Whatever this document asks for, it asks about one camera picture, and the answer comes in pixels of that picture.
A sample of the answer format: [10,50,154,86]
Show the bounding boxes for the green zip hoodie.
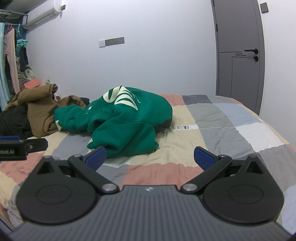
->
[54,86,173,158]

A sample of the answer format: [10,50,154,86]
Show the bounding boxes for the teal clothes hangers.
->
[16,24,28,49]

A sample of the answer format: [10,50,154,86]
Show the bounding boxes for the black garment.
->
[0,104,33,139]

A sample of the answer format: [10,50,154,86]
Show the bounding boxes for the hanging light blue garment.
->
[0,23,10,111]

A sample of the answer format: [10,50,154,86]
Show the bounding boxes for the brown hoodie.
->
[5,84,86,138]

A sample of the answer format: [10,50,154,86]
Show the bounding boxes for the pink box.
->
[24,78,41,89]

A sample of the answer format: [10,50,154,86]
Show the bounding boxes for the patchwork bed sheet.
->
[1,94,295,233]

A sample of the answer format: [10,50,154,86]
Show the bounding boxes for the white air conditioner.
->
[23,0,62,29]

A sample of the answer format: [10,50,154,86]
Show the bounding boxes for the grey door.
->
[212,1,265,114]

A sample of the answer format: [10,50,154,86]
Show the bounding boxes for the black door handle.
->
[244,48,259,55]

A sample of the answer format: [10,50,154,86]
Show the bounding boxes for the grey wall switch panel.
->
[99,37,125,48]

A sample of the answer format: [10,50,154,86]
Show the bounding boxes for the dark wall switch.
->
[259,2,269,14]

